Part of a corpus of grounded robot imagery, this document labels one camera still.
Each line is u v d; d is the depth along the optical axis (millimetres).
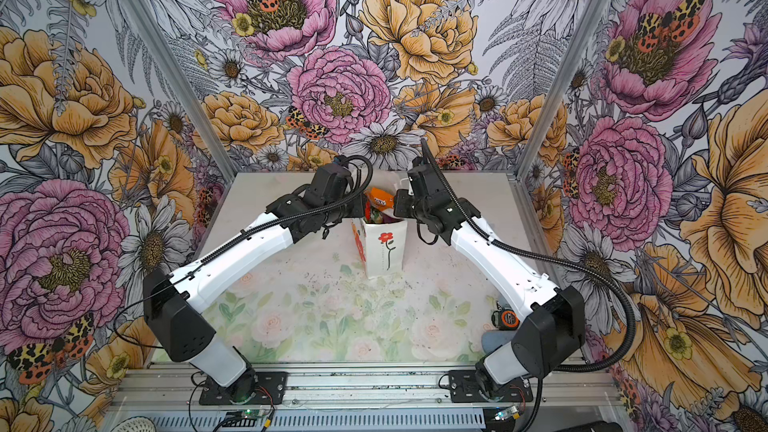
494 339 803
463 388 734
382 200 843
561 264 431
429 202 586
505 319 825
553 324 405
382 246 820
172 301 427
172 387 761
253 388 702
